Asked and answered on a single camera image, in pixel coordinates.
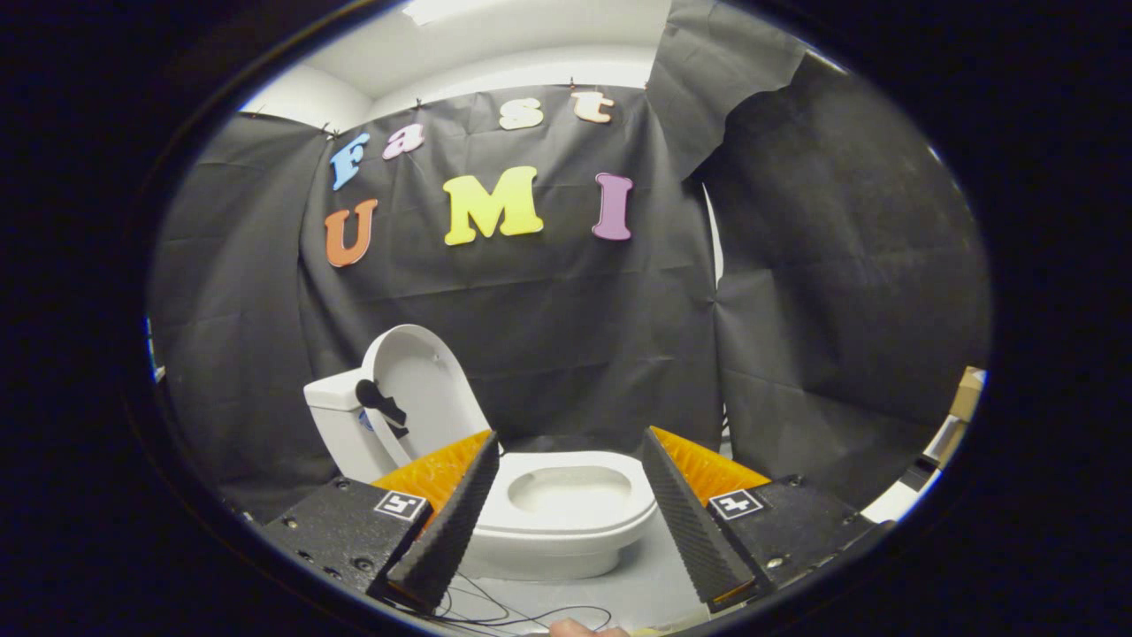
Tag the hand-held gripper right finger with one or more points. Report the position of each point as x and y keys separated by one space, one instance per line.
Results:
x=699 y=531

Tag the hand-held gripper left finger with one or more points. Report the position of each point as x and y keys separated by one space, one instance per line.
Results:
x=447 y=531

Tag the white toilet lid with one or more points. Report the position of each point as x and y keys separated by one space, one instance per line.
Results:
x=424 y=389

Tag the white toilet tank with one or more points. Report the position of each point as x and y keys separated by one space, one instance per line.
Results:
x=340 y=425

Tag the black backdrop cloth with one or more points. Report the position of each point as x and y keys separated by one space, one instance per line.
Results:
x=548 y=327

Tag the brown cardboard box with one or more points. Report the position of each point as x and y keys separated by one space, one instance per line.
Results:
x=968 y=394

